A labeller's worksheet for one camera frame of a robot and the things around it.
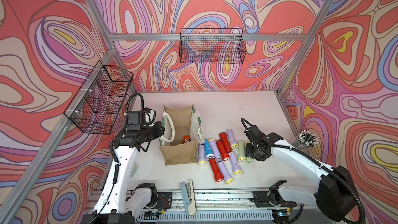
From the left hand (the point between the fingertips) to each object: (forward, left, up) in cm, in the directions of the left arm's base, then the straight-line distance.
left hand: (166, 128), depth 75 cm
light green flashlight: (-9, -44, -18) cm, 48 cm away
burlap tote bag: (+11, -6, -19) cm, 22 cm away
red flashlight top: (-1, -31, -18) cm, 36 cm away
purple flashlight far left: (-8, -18, -17) cm, 26 cm away
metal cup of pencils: (-3, -71, -6) cm, 71 cm away
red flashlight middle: (-6, -31, -19) cm, 37 cm away
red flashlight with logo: (+4, -9, -18) cm, 20 cm away
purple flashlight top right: (+2, -37, -18) cm, 41 cm away
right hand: (-9, -45, -17) cm, 48 cm away
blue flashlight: (-5, -22, -18) cm, 29 cm away
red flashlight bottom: (-17, -26, -19) cm, 36 cm away
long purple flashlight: (-19, -31, -18) cm, 41 cm away
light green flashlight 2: (-7, -40, -18) cm, 44 cm away
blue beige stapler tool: (-26, -12, -19) cm, 35 cm away
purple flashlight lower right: (-14, -36, -18) cm, 43 cm away
